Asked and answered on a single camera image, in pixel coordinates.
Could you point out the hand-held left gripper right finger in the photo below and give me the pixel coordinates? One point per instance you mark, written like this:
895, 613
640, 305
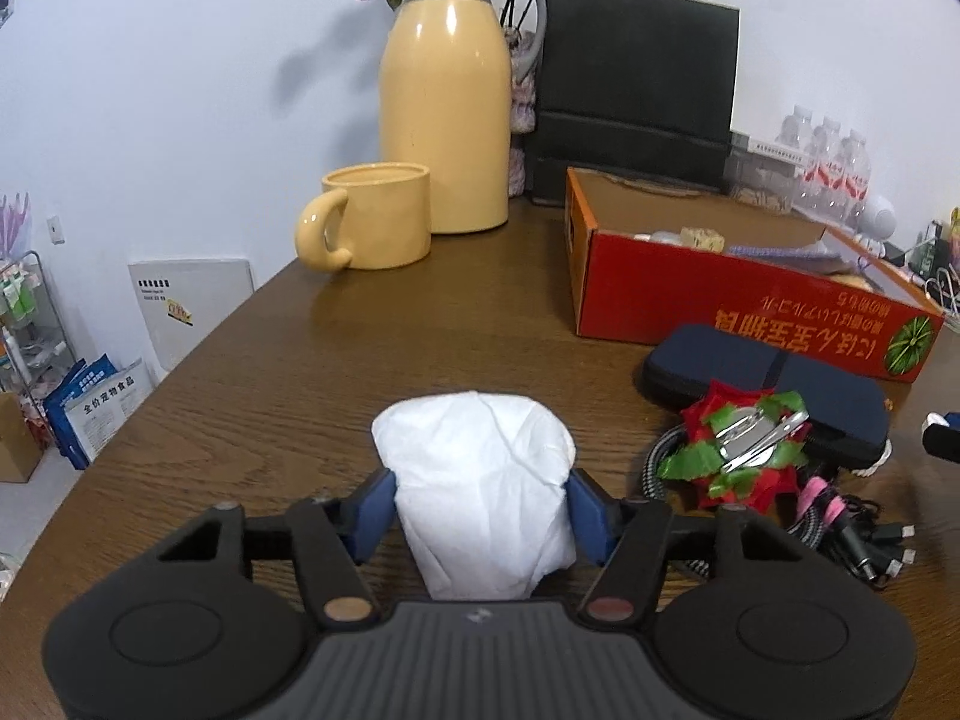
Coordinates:
589, 517

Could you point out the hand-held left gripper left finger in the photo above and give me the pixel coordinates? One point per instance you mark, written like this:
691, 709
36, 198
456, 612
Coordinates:
375, 506

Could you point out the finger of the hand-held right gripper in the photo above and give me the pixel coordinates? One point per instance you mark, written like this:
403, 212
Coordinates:
941, 441

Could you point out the white tissue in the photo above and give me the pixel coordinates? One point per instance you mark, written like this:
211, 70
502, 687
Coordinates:
472, 480

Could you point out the orange cardboard box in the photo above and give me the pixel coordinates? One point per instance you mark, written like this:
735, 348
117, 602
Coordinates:
675, 292

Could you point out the dark blue zip case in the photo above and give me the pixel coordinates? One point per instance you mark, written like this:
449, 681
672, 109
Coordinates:
825, 397

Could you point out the red fabric flower decoration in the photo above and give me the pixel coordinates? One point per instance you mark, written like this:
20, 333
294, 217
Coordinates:
757, 495

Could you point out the silver metal clip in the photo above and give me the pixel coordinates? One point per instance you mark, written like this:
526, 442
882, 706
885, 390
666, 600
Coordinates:
757, 431

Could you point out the white robot toy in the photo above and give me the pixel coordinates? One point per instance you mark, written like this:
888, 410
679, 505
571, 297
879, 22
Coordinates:
879, 216

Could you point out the purple knitted cloth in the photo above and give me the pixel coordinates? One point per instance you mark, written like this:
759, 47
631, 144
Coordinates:
772, 251

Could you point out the white carton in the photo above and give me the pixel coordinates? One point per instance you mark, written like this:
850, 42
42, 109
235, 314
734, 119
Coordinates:
195, 315

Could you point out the blue white pet food bag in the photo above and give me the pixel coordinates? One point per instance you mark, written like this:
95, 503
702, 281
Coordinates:
105, 412

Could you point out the yellow ceramic mug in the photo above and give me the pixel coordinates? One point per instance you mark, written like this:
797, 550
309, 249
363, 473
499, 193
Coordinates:
382, 217

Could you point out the yellow sponge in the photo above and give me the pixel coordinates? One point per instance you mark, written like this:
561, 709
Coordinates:
703, 238

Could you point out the clear container of seeds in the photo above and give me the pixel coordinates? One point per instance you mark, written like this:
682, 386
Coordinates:
765, 191

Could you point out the white flat box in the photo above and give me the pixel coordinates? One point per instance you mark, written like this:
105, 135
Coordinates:
772, 150

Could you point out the brown cardboard carton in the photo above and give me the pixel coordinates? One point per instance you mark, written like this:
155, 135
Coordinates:
16, 439

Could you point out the yellow thermos jug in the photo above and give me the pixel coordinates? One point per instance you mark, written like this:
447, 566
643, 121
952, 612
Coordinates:
442, 105

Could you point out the pink marbled vase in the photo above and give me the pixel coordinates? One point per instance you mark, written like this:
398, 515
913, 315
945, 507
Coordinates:
521, 112

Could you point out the black paper bag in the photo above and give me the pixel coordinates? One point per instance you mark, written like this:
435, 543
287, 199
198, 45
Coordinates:
637, 75

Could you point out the white wall socket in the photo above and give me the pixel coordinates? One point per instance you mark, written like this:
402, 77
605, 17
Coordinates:
54, 228

